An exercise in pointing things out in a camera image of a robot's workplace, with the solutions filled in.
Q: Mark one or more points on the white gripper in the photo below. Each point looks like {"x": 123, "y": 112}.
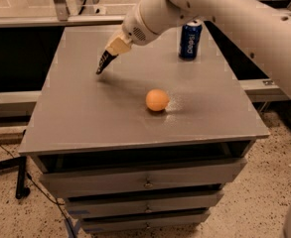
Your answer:
{"x": 136, "y": 30}

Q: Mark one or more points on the black rxbar chocolate wrapper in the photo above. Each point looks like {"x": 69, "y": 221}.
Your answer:
{"x": 105, "y": 60}

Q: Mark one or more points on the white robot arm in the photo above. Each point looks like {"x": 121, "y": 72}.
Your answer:
{"x": 258, "y": 204}

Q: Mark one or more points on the orange fruit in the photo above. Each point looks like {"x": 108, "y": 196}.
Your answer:
{"x": 157, "y": 100}

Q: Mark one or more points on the blue pepsi can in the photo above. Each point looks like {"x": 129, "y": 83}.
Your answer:
{"x": 190, "y": 38}

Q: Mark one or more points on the grey drawer cabinet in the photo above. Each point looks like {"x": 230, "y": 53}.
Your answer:
{"x": 84, "y": 121}

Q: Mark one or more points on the top grey drawer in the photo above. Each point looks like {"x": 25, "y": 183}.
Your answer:
{"x": 186, "y": 174}

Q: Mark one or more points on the grey drawer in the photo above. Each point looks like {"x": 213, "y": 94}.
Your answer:
{"x": 186, "y": 174}
{"x": 144, "y": 220}
{"x": 147, "y": 204}

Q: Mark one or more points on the middle grey drawer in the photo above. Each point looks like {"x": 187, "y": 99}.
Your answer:
{"x": 147, "y": 204}

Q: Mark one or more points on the black metal stand leg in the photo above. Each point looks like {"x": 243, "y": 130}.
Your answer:
{"x": 20, "y": 165}

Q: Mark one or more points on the bottom grey drawer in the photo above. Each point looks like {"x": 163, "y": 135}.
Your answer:
{"x": 144, "y": 220}

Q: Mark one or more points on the grey metal railing frame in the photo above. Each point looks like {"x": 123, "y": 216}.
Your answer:
{"x": 52, "y": 15}

